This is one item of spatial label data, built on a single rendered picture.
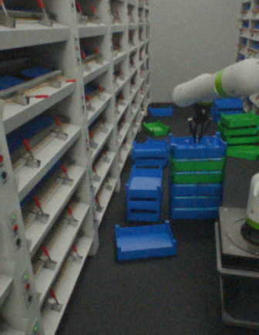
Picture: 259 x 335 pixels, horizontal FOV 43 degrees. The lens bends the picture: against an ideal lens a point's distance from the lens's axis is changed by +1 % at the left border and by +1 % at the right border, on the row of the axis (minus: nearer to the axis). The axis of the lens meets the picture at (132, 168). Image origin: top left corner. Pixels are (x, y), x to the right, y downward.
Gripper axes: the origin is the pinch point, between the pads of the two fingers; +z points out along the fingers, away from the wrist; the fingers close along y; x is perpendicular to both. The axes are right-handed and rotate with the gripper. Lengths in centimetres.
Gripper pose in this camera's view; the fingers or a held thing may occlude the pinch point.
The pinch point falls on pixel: (196, 137)
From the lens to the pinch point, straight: 189.3
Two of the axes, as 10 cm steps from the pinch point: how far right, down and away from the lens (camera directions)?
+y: 10.0, -0.3, -0.4
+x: 0.0, -7.6, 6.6
